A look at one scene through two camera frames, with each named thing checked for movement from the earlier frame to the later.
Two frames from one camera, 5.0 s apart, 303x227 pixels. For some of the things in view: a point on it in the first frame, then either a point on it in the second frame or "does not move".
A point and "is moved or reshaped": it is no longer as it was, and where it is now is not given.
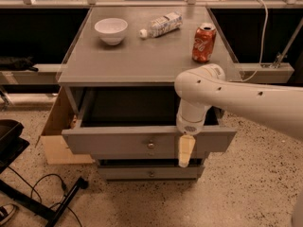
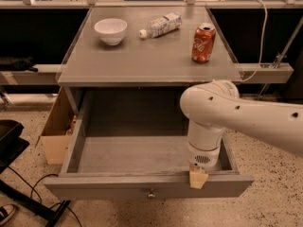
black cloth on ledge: [17, 63] does not move
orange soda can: [204, 43] does not move
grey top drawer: [135, 121] is moved or reshaped
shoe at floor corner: [7, 211] does not move
